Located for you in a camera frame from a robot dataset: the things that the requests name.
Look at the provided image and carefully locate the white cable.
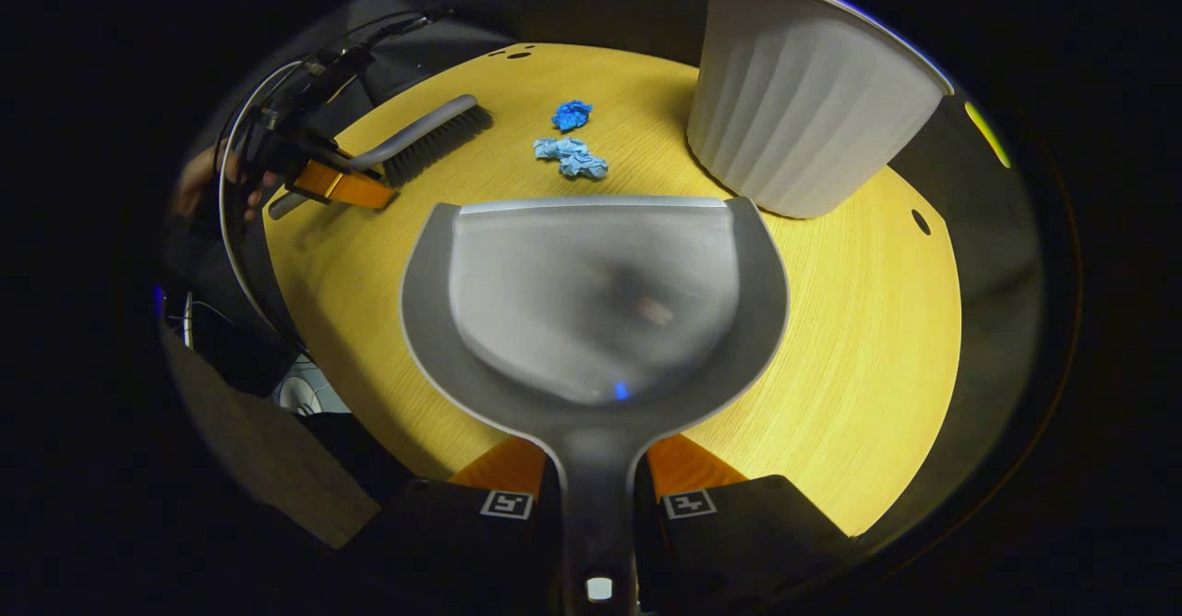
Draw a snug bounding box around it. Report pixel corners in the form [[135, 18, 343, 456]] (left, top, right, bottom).
[[217, 60, 310, 340]]

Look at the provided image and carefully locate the grey dustpan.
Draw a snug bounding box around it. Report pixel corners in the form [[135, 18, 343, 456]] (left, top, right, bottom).
[[399, 195, 791, 616]]

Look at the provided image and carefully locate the black backdrop cloth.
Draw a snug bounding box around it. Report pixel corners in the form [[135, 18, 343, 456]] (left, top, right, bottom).
[[212, 0, 1049, 552]]

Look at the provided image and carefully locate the small grey broom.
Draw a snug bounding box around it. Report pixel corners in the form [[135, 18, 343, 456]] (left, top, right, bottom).
[[268, 94, 494, 222]]

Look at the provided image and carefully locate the light blue paper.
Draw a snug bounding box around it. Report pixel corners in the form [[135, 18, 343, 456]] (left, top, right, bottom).
[[533, 137, 610, 181]]

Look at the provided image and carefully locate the white ribbed garbage bin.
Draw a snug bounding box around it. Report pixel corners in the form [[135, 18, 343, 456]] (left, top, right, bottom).
[[686, 0, 955, 220]]

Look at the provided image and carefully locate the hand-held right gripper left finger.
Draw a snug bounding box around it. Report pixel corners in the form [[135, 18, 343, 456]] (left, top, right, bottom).
[[351, 436, 564, 616]]

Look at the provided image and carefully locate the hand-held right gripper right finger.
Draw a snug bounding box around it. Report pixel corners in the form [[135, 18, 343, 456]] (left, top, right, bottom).
[[633, 433, 855, 616]]

